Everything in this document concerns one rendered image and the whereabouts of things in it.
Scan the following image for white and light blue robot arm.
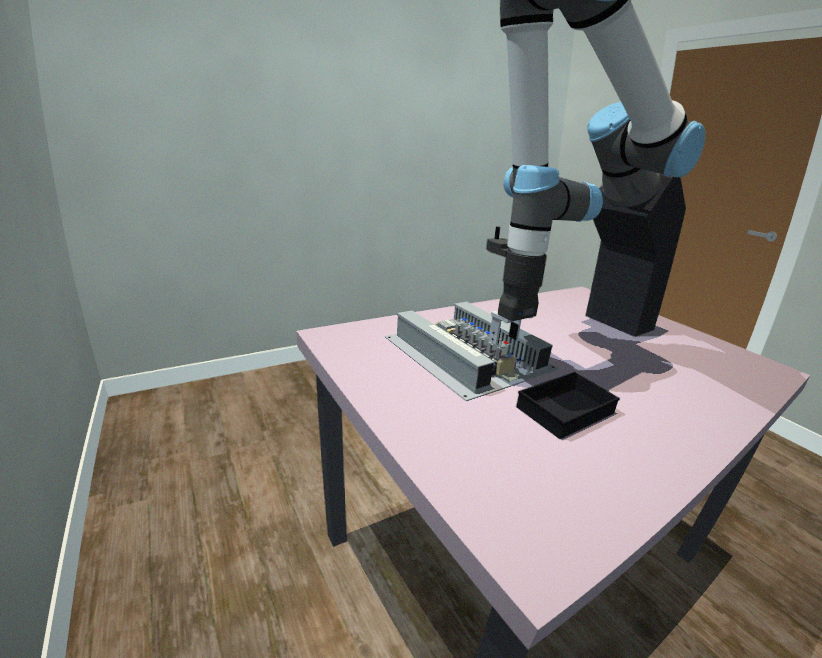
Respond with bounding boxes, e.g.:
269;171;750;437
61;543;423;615
500;0;705;231

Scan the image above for grey relay with red button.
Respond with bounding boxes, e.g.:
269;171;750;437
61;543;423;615
493;341;511;361

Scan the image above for grey relay panel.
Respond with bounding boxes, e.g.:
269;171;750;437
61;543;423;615
385;302;559;401

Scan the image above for grey relay with blue button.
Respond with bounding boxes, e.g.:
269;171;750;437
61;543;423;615
476;331;490;351
453;318;469;337
484;337;502;357
468;326;485;346
460;322;477;342

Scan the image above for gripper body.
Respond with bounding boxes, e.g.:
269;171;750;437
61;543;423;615
486;226;550;321

